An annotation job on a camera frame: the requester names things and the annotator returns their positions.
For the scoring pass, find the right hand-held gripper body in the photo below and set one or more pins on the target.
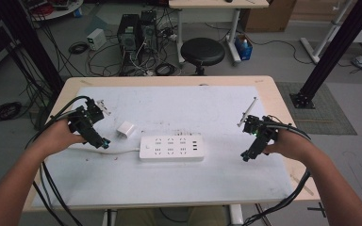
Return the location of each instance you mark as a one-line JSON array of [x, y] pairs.
[[262, 130]]

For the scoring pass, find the person's leg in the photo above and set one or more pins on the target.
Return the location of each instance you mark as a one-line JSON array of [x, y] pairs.
[[136, 217], [207, 216]]

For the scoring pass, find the black metal frame post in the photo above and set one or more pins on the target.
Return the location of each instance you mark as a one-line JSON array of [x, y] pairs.
[[33, 47], [339, 47]]

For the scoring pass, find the small black computer tower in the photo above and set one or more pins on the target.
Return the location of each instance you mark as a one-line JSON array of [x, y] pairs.
[[148, 29]]

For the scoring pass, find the white charger plug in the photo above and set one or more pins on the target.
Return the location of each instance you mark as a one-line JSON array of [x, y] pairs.
[[125, 129]]

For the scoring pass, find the large black computer tower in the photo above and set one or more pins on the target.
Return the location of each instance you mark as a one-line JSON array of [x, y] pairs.
[[128, 40]]

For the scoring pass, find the brown cardboard box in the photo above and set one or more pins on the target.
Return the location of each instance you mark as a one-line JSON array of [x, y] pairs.
[[268, 17]]

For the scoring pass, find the person's right hand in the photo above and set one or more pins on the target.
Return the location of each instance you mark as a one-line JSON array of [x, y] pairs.
[[290, 144]]

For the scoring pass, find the person's right leg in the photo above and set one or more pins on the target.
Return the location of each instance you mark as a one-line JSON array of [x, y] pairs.
[[207, 216]]

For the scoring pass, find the blue storage box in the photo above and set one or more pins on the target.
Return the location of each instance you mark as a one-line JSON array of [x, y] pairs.
[[243, 50]]

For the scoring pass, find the black round stool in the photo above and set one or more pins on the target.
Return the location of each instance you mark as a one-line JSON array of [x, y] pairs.
[[202, 51]]

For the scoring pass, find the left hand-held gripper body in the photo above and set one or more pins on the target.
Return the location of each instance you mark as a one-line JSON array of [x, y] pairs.
[[83, 121]]

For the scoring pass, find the white metal stand frame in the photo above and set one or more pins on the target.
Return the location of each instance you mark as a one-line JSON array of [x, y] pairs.
[[325, 34]]

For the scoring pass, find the white table leg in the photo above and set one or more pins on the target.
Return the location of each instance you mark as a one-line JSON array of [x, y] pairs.
[[109, 218], [236, 215]]

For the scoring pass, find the white power strip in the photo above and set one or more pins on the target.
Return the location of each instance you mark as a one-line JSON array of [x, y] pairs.
[[171, 147]]

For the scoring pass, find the white bench power supply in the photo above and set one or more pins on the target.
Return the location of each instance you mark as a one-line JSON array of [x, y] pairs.
[[96, 39]]

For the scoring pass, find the round white table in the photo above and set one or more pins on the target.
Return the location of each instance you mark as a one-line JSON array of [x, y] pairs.
[[56, 11]]

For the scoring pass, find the white table mat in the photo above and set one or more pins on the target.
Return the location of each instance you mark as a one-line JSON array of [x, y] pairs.
[[182, 182]]

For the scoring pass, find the white-legged wooden desk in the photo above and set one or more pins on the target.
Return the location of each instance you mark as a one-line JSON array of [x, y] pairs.
[[217, 3]]

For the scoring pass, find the grey floor mat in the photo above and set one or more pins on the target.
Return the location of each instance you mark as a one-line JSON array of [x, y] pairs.
[[326, 109]]

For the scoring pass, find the person's left leg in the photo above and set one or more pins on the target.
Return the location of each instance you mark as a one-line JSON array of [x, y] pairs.
[[136, 217]]

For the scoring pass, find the person's left hand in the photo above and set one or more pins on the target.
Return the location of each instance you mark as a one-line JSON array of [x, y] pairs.
[[58, 138]]

